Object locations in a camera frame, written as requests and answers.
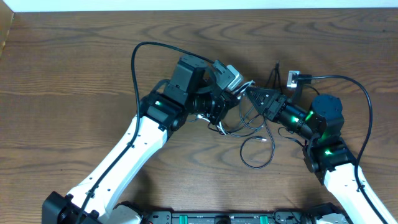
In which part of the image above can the white USB cable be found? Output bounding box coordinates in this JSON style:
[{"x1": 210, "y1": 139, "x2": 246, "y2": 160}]
[{"x1": 195, "y1": 80, "x2": 256, "y2": 136}]

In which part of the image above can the black USB cable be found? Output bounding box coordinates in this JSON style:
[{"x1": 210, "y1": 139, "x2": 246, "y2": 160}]
[{"x1": 206, "y1": 60, "x2": 321, "y2": 170}]

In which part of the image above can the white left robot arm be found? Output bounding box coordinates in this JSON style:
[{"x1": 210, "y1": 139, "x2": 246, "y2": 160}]
[{"x1": 42, "y1": 55, "x2": 243, "y2": 223}]

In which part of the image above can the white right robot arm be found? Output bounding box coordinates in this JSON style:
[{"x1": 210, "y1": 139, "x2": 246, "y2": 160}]
[{"x1": 245, "y1": 87, "x2": 396, "y2": 223}]

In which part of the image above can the black left camera cable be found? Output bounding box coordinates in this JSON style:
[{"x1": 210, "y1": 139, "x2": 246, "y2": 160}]
[{"x1": 74, "y1": 41, "x2": 215, "y2": 224}]

